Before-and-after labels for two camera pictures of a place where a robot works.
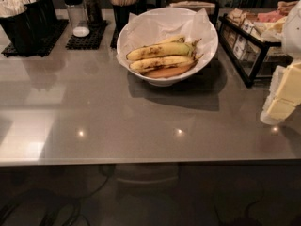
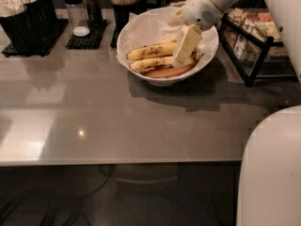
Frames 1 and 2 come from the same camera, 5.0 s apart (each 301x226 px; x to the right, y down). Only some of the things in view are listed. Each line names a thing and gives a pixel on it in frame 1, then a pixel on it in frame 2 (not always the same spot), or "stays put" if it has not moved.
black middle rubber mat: (90, 41) stays put
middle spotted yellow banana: (150, 63) stays put
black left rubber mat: (60, 25) stays put
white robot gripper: (293, 37) -> (200, 10)
